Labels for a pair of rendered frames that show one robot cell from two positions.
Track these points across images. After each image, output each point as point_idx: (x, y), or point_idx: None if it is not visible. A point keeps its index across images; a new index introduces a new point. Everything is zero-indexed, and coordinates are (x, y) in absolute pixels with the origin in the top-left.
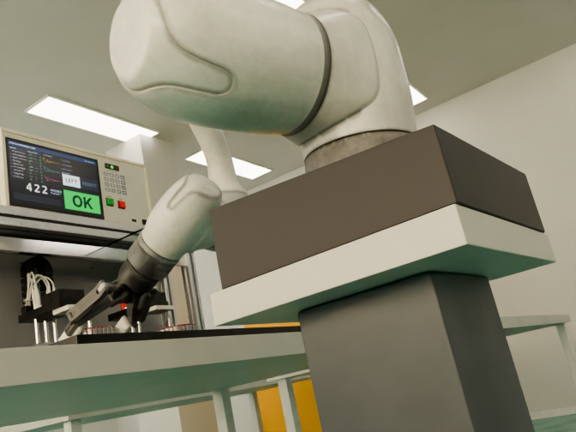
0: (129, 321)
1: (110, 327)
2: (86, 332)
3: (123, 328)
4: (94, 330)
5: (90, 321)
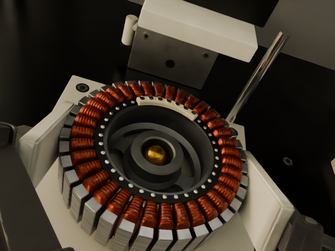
0: (279, 244)
1: (158, 235)
2: (69, 188)
3: (252, 220)
4: (88, 211)
5: (272, 54)
